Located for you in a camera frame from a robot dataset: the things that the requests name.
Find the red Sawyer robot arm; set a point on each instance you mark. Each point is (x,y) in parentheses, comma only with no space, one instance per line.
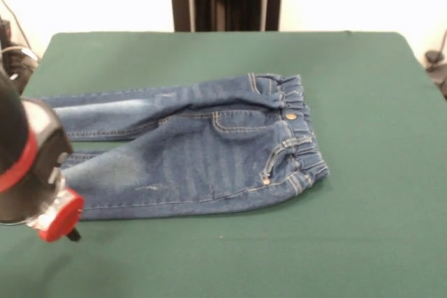
(24,155)

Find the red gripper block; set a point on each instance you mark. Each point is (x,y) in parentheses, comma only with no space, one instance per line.
(61,217)

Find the blue denim jeans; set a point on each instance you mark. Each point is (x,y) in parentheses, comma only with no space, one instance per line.
(209,158)

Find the dark green table cloth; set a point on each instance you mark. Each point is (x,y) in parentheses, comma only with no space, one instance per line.
(244,259)

